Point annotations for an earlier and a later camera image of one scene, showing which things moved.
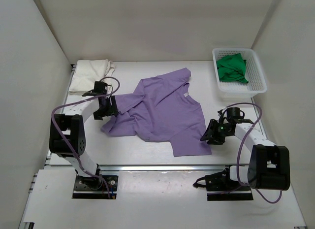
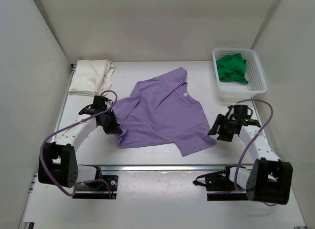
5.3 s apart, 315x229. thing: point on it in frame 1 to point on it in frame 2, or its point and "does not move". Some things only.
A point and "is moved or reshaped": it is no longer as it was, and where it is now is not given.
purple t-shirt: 168,110 is moved or reshaped
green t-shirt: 232,68 does not move
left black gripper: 108,108 to 113,125
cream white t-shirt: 88,72 does not move
